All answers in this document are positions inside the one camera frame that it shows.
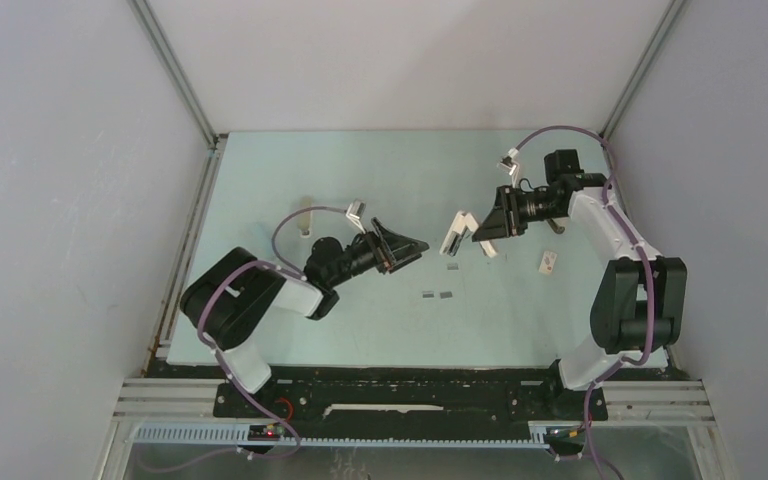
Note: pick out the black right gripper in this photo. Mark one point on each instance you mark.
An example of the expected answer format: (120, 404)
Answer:
(504, 220)

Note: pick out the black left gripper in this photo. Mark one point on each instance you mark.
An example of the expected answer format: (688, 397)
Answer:
(403, 250)

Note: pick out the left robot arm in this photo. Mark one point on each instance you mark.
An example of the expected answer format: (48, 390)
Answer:
(227, 303)

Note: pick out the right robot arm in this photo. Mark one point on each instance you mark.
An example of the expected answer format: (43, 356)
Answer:
(639, 304)

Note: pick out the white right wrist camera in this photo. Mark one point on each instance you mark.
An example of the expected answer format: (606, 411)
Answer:
(509, 163)

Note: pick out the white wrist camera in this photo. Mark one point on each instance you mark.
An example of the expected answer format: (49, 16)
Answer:
(354, 214)
(509, 163)

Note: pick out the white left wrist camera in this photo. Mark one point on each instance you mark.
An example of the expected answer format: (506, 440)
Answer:
(354, 214)

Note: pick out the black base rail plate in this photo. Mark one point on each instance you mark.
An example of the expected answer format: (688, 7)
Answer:
(414, 403)

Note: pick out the grey cable duct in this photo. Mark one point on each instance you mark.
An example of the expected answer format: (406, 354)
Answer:
(232, 435)

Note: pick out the aluminium frame rail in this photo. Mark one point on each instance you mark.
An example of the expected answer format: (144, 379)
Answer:
(158, 40)

